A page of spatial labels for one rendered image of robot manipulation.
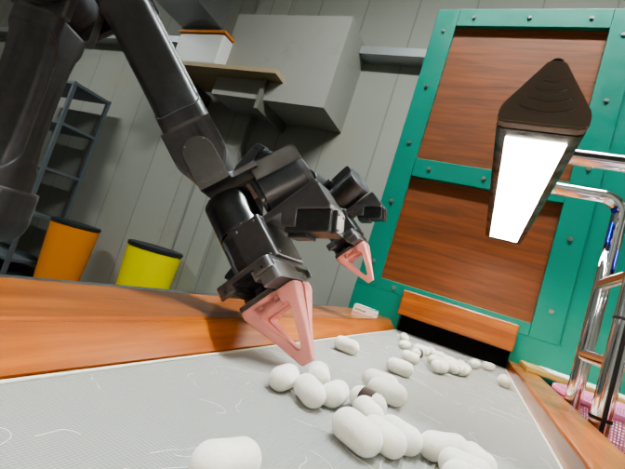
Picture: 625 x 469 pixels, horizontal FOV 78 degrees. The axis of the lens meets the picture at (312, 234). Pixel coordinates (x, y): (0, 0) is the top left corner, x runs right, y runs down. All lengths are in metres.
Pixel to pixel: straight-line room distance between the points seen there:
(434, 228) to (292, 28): 2.17
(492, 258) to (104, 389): 1.08
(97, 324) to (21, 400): 0.08
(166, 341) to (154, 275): 2.60
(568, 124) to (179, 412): 0.41
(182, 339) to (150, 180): 3.45
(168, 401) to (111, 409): 0.04
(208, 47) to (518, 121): 2.92
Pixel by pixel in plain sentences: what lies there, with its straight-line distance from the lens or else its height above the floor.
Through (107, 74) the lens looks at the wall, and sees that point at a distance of 4.77.
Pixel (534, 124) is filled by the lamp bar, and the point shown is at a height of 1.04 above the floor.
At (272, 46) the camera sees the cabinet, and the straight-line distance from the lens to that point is 3.08.
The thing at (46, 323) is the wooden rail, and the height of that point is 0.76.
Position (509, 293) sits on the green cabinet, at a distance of 1.20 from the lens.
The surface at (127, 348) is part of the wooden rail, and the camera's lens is 0.31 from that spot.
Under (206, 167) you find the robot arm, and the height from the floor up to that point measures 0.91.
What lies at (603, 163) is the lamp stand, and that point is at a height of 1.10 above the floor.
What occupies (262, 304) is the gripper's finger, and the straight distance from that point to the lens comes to 0.40.
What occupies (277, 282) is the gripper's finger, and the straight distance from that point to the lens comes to 0.37.
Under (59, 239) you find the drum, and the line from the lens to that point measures 3.66.
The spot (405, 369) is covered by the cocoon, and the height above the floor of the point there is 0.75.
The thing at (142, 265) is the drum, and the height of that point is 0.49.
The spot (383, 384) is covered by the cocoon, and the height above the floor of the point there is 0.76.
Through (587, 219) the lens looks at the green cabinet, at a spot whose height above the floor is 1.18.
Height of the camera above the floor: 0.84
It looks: 5 degrees up
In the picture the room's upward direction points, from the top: 18 degrees clockwise
